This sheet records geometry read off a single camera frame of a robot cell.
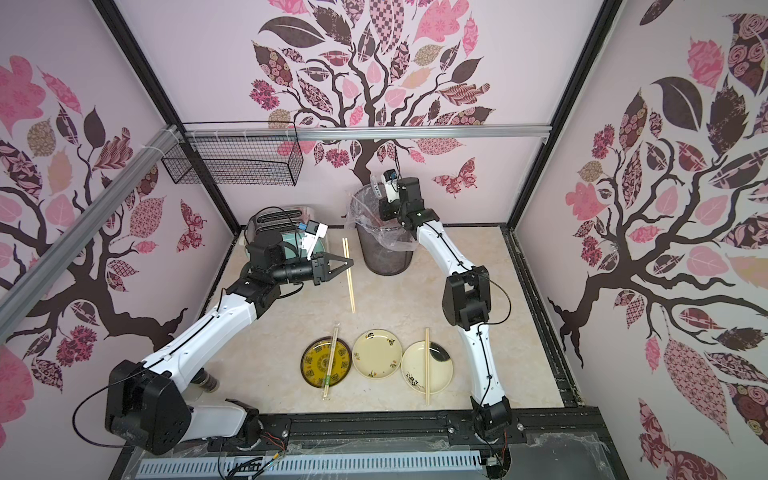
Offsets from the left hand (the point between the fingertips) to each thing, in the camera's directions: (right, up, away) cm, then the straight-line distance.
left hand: (353, 268), depth 71 cm
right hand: (+7, +23, +24) cm, 34 cm away
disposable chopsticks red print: (+20, -28, +12) cm, 37 cm away
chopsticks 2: (-8, -27, +12) cm, 31 cm away
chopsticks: (-1, -2, 0) cm, 2 cm away
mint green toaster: (-25, +14, +26) cm, 38 cm away
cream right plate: (+16, -29, +12) cm, 35 cm away
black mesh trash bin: (+8, +5, +18) cm, 21 cm away
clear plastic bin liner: (+1, +17, +24) cm, 30 cm away
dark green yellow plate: (-13, -27, +15) cm, 34 cm away
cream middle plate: (+5, -26, +14) cm, 30 cm away
